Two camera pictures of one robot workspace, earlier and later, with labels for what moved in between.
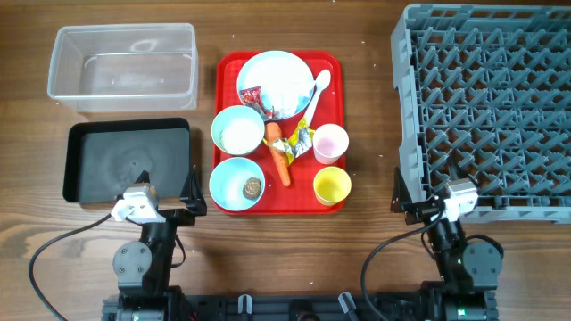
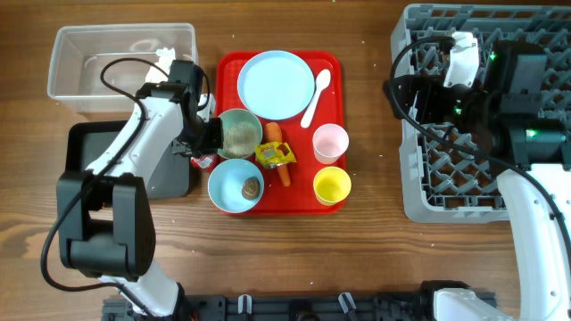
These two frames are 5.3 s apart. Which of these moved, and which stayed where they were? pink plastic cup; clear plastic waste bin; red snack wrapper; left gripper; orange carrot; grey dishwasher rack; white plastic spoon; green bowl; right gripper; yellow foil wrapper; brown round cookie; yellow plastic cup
Moved: yellow foil wrapper; left gripper; right gripper; red snack wrapper
Stayed: orange carrot; clear plastic waste bin; pink plastic cup; yellow plastic cup; white plastic spoon; brown round cookie; grey dishwasher rack; green bowl
